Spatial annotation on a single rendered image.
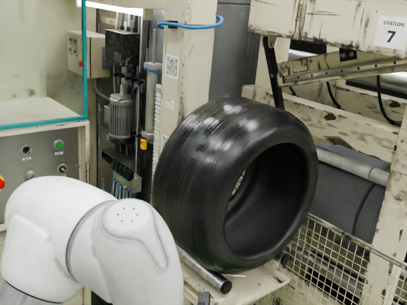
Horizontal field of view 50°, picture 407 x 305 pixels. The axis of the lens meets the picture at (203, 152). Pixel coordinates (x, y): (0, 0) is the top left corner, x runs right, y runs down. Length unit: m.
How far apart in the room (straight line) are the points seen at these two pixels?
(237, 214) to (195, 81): 0.54
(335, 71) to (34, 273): 1.16
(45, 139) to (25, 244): 1.04
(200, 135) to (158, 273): 0.73
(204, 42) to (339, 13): 0.44
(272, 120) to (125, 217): 0.79
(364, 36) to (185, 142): 0.58
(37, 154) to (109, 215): 1.16
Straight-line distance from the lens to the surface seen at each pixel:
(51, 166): 1.76
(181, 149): 1.29
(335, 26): 1.39
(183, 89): 1.50
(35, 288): 0.71
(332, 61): 1.56
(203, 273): 1.48
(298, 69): 1.65
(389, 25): 1.31
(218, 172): 1.20
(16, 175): 1.73
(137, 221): 0.58
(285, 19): 1.51
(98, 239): 0.59
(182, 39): 1.48
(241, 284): 1.63
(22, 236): 0.71
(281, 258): 1.60
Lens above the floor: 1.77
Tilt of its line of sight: 20 degrees down
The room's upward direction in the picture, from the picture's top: 5 degrees clockwise
